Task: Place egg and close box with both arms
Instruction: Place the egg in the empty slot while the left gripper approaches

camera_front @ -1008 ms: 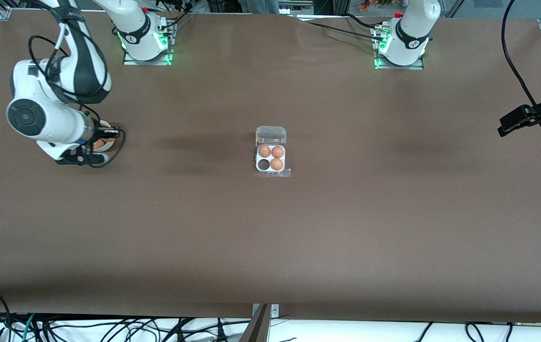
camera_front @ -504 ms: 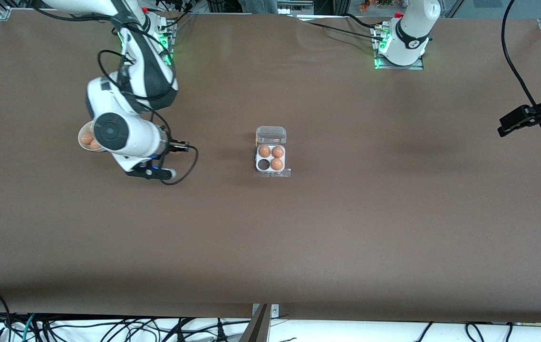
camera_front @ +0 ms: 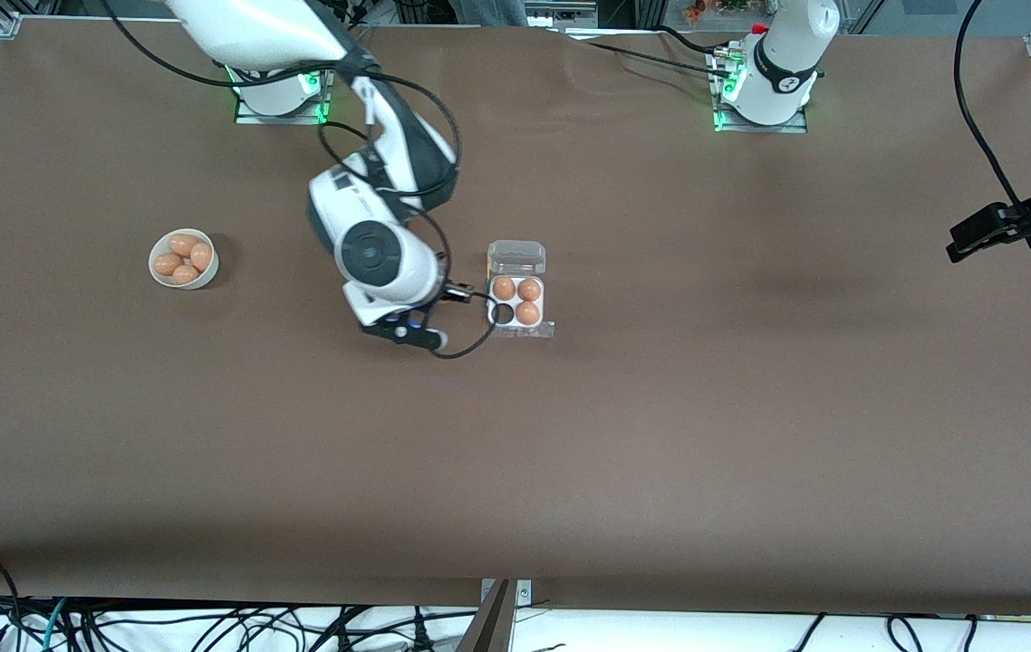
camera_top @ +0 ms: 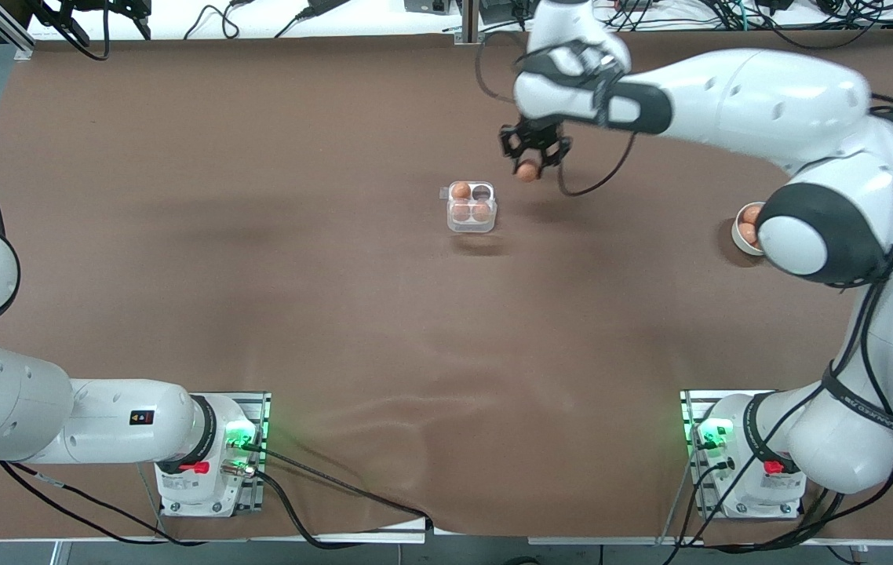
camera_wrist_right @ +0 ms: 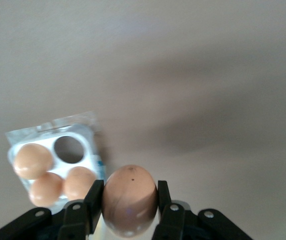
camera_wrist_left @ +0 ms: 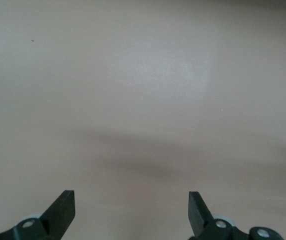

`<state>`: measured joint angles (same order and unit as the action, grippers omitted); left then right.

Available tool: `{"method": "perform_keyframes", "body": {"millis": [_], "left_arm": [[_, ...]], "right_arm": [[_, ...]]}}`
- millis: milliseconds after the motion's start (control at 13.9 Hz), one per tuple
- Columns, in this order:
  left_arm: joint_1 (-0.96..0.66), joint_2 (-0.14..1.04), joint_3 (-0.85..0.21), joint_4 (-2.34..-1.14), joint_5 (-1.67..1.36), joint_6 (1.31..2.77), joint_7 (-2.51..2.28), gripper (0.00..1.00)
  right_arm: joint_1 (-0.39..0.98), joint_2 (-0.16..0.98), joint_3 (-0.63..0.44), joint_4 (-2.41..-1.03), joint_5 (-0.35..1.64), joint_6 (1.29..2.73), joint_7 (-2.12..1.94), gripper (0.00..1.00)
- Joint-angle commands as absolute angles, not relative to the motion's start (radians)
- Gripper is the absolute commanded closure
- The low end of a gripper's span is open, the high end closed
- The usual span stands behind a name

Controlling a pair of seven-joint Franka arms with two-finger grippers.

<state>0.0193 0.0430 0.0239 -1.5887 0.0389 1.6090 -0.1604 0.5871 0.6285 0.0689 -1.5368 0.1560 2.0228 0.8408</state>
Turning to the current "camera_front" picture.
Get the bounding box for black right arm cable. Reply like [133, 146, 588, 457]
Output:
[101, 0, 503, 360]

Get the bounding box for clear plastic egg box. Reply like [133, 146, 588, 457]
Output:
[486, 239, 548, 331]

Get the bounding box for dark metal pole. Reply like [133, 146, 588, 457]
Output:
[457, 580, 516, 652]

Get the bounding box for person legs blue jeans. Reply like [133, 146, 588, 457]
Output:
[457, 0, 530, 26]

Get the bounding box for small metal bracket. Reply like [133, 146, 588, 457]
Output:
[481, 580, 533, 606]

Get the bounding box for teal cable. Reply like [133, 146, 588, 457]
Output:
[43, 598, 71, 652]

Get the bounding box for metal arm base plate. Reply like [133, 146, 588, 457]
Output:
[711, 50, 809, 135]
[235, 68, 335, 126]

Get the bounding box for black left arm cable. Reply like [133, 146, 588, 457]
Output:
[953, 0, 1029, 211]

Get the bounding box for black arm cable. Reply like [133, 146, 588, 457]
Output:
[953, 0, 1029, 211]
[101, 0, 503, 360]

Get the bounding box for white round bowl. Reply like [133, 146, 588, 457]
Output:
[149, 228, 220, 291]

